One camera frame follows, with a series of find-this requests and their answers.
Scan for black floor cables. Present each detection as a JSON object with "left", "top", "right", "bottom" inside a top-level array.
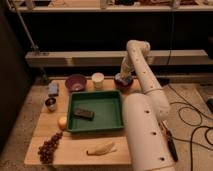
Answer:
[{"left": 166, "top": 84, "right": 213, "bottom": 171}]

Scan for wooden board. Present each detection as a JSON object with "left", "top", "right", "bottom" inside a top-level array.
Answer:
[{"left": 24, "top": 80, "right": 131, "bottom": 166}]

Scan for purple bowl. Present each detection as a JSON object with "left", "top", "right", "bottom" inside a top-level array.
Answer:
[{"left": 65, "top": 74, "right": 87, "bottom": 92}]

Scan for black marker on floor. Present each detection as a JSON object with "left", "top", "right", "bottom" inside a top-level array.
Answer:
[{"left": 162, "top": 121, "right": 178, "bottom": 162}]

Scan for red bowl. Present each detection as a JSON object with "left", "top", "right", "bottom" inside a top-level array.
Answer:
[{"left": 114, "top": 73, "right": 133, "bottom": 88}]

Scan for small dark cup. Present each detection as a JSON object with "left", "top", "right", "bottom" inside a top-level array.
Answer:
[{"left": 45, "top": 97, "right": 56, "bottom": 112}]

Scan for upper shelf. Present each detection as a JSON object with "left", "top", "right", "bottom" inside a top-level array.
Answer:
[{"left": 6, "top": 0, "right": 213, "bottom": 12}]

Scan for green plastic tray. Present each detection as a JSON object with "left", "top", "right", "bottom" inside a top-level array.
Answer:
[{"left": 67, "top": 90, "right": 124, "bottom": 134}]

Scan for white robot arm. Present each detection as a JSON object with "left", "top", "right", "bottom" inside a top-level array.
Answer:
[{"left": 121, "top": 40, "right": 175, "bottom": 171}]

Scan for dark brown sponge block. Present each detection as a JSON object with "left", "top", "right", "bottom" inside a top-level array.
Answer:
[{"left": 73, "top": 108, "right": 94, "bottom": 120}]

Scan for white cup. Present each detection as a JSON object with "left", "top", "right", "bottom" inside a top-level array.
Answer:
[{"left": 92, "top": 72, "right": 104, "bottom": 90}]

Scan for bunch of red grapes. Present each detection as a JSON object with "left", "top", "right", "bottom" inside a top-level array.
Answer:
[{"left": 38, "top": 132, "right": 63, "bottom": 164}]

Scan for metal shelf rail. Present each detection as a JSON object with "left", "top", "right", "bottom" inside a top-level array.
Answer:
[{"left": 25, "top": 50, "right": 213, "bottom": 67}]

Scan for yellow onion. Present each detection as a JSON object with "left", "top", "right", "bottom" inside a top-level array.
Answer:
[{"left": 58, "top": 116, "right": 67, "bottom": 130}]

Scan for yellow banana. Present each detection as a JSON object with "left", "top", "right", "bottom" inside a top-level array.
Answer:
[{"left": 86, "top": 142, "right": 116, "bottom": 156}]

